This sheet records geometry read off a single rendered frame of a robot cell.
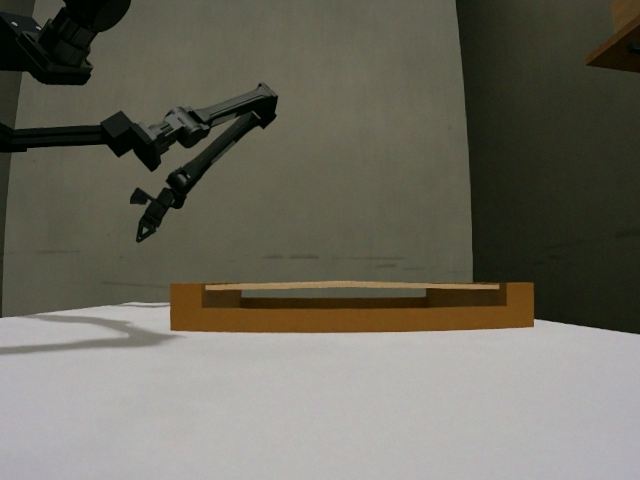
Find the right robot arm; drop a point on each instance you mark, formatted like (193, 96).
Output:
(66, 40)

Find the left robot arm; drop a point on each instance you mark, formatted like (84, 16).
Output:
(188, 132)

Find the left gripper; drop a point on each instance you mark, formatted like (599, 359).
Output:
(148, 224)

